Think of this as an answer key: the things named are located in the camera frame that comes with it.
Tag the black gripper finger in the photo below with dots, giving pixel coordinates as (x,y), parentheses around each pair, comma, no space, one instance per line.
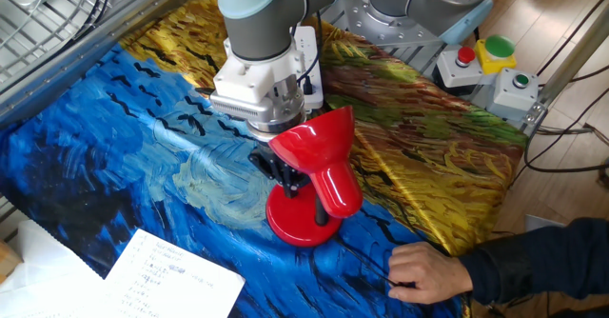
(297,180)
(261,161)

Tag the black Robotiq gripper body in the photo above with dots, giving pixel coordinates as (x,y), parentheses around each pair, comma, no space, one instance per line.
(267,147)

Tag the red desk lamp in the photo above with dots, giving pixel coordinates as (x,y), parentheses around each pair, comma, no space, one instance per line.
(295,218)

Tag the white paper sheet with writing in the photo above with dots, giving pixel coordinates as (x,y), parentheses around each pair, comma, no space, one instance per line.
(171,280)

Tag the forearm in dark blue sleeve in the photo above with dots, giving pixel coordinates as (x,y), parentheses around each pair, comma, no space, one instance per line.
(533,263)

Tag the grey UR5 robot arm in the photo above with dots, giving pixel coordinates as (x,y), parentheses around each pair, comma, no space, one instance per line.
(261,18)

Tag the grey box with red button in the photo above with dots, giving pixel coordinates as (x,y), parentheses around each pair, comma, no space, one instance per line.
(454,73)

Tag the grey box small green button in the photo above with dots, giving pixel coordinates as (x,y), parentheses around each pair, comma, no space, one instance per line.
(511,96)

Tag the yellow box with green button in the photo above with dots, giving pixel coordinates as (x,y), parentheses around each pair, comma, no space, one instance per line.
(497,53)

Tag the person's bare hand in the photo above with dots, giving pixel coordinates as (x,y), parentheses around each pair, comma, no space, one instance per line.
(428,275)

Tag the white power strip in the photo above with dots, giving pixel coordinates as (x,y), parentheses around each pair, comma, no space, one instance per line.
(318,100)

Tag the Van Gogh painting cloth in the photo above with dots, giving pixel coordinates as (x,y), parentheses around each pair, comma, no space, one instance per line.
(143,165)

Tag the grey floor plate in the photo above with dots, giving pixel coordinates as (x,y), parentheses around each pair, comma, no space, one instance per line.
(542,223)

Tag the blank white paper sheets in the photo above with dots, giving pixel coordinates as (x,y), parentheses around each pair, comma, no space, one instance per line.
(43,280)

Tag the small open cardboard box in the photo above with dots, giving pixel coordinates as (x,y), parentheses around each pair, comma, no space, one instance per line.
(8,261)

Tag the aluminium table edge rail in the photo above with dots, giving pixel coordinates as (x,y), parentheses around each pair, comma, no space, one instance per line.
(71,65)

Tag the aluminium frame post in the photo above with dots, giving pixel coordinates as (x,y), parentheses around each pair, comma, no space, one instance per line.
(571,56)

